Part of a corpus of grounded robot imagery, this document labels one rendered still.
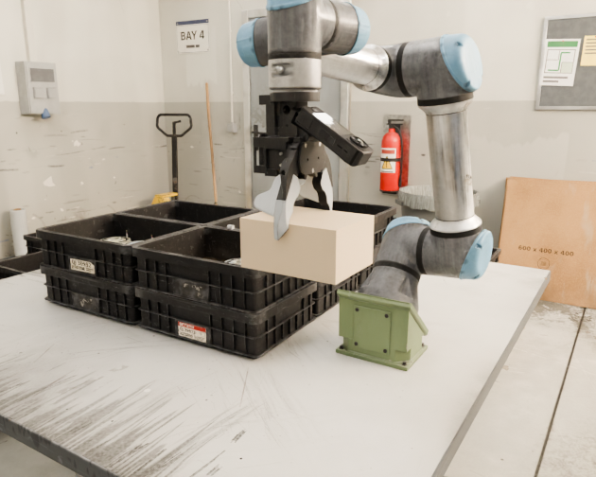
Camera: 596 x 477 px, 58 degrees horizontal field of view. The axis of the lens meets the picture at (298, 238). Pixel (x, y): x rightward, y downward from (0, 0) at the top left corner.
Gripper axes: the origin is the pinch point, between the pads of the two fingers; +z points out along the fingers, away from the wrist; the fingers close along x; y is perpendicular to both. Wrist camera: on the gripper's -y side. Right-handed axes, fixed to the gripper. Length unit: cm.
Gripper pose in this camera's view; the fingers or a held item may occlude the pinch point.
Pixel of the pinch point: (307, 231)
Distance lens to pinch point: 80.3
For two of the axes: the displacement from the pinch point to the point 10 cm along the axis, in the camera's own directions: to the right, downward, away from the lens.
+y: -8.5, -1.2, 5.2
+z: 0.1, 9.7, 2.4
